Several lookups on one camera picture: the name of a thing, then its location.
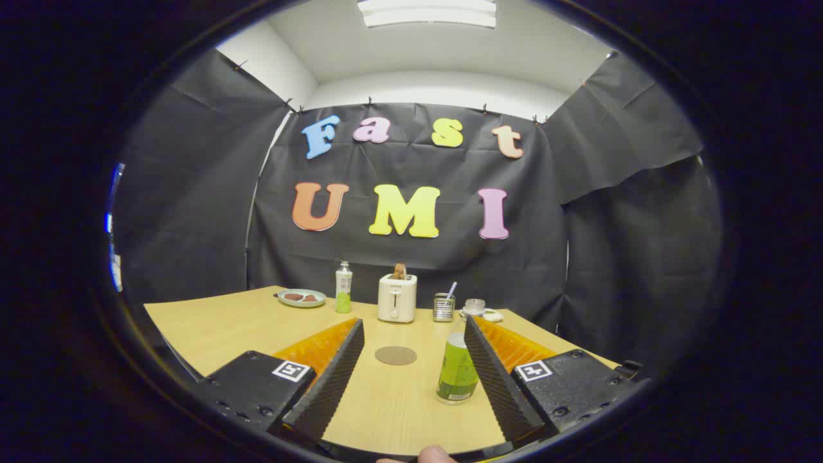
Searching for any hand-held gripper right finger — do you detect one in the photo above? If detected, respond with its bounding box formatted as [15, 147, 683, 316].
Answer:
[463, 314, 650, 444]

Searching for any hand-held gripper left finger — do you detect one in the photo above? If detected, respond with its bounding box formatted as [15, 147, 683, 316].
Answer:
[193, 317, 365, 444]

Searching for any clear juice bottle green label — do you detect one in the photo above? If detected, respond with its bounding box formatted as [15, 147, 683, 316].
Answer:
[435, 298, 487, 406]

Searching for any round brown coaster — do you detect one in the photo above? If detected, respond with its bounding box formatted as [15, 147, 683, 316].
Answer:
[375, 346, 418, 366]

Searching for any slim white green drink bottle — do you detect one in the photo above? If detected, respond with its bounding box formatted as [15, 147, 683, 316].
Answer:
[335, 260, 354, 314]

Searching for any pale green plate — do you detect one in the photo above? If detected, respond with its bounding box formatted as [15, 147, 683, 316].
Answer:
[276, 289, 327, 309]

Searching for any wooden table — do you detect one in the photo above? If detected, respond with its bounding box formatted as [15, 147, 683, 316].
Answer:
[143, 285, 621, 456]

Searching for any white toaster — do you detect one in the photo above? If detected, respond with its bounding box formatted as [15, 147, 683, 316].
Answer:
[377, 273, 418, 323]

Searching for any ceiling light panel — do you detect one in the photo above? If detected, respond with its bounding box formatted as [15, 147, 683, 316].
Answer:
[357, 0, 497, 29]

